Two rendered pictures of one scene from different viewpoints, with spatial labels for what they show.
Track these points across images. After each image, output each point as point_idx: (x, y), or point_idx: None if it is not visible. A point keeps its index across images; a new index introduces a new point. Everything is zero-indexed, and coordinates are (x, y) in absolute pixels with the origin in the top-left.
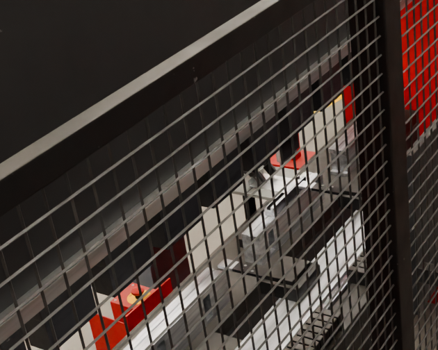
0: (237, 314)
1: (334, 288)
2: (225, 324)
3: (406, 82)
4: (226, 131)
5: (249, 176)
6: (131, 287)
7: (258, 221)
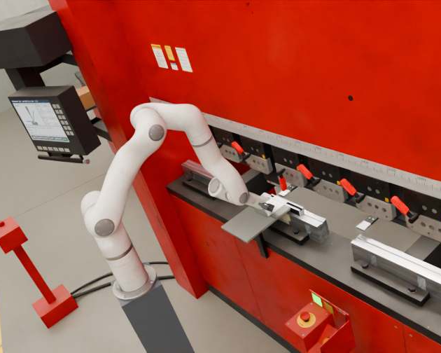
0: None
1: None
2: None
3: (182, 156)
4: None
5: (267, 209)
6: (291, 324)
7: (306, 218)
